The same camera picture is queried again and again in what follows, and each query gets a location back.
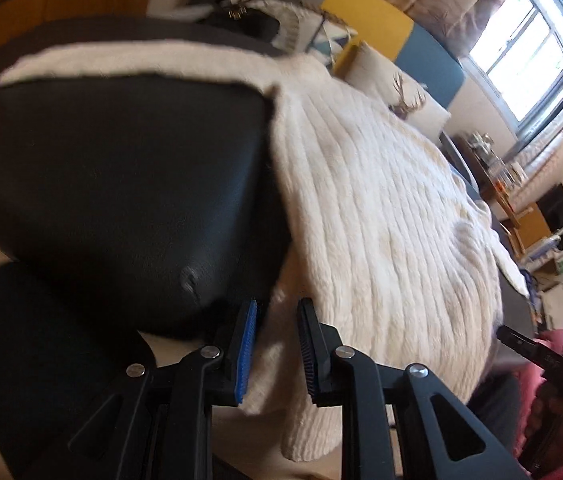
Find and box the cream knitted sweater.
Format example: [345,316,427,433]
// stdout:
[0,40,523,463]

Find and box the person's right hand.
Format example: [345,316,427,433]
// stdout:
[523,383,563,466]

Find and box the black television screen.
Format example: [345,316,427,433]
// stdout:
[536,183,563,233]

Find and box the wooden side table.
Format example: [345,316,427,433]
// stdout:
[452,134,520,228]

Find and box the deer print cushion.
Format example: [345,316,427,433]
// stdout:
[344,42,451,143]

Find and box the geometric triangle print cushion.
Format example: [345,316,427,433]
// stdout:
[226,0,361,66]

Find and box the black handbag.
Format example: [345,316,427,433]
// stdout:
[197,4,280,44]

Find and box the grey yellow blue armchair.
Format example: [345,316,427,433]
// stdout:
[161,0,478,191]

